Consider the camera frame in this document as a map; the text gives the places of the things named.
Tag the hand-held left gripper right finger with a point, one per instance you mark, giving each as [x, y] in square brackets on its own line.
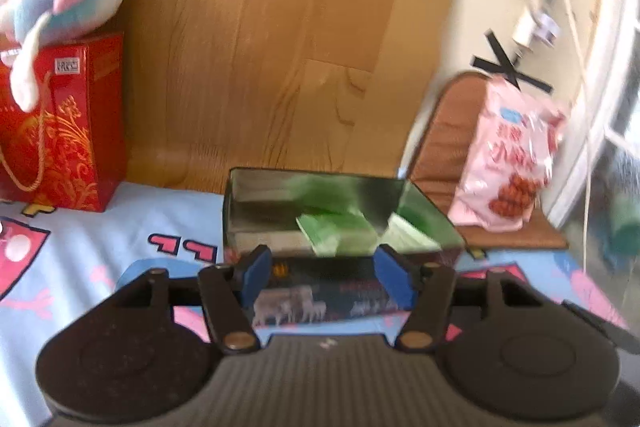
[392, 278]

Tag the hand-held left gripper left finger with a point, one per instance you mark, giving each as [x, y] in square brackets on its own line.
[256, 273]

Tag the green snack packet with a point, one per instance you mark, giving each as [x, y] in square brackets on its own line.
[407, 232]
[340, 234]

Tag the black sheep print tin box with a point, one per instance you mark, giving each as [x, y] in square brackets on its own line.
[345, 217]

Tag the brown seat cushion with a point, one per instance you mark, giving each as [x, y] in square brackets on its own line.
[445, 132]

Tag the cartoon pig printed blanket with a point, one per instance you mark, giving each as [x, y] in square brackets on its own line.
[100, 237]

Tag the pink snack bag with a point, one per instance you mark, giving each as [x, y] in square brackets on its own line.
[505, 152]

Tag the green blurry object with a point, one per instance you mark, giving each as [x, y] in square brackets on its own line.
[622, 224]

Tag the red gift bag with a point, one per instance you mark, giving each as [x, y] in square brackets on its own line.
[70, 127]

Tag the black tape strips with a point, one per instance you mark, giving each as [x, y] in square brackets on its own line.
[505, 64]

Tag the wooden headboard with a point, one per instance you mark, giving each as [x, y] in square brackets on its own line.
[280, 32]

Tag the white charger plug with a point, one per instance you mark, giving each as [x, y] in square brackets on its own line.
[525, 32]

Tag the white door frame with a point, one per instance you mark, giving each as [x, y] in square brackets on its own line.
[612, 32]

